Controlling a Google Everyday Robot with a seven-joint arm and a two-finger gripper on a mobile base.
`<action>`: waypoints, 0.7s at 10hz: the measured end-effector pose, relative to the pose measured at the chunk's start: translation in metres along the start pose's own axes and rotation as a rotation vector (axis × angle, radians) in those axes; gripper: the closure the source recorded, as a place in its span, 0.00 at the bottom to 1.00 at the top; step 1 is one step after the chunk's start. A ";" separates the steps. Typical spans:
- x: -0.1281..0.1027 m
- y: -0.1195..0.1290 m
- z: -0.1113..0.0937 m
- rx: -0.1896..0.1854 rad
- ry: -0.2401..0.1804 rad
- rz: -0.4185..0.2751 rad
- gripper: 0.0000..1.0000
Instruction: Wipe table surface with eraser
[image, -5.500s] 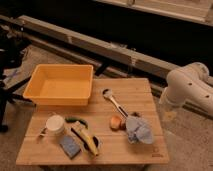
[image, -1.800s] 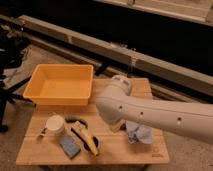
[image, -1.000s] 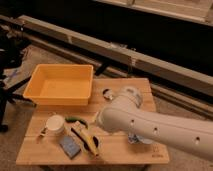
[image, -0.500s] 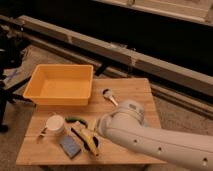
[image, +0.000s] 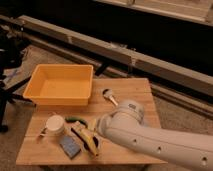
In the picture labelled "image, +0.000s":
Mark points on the green cucumber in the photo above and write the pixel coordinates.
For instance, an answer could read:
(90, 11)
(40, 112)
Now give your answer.
(75, 119)

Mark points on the blue sponge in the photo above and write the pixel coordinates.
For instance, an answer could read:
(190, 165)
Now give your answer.
(69, 146)

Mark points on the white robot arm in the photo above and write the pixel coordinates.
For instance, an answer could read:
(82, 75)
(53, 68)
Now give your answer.
(125, 126)

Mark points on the wooden block eraser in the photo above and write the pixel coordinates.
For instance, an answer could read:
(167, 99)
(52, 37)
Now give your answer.
(77, 129)

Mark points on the small metal clip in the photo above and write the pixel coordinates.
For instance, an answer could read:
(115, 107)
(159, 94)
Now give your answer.
(42, 133)

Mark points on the yellow plastic bin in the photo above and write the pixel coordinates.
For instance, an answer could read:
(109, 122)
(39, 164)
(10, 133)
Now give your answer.
(60, 84)

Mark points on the yellow banana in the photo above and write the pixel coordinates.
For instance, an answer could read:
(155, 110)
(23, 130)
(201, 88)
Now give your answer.
(89, 135)

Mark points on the white round container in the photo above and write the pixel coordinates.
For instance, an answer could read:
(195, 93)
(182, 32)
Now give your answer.
(55, 125)

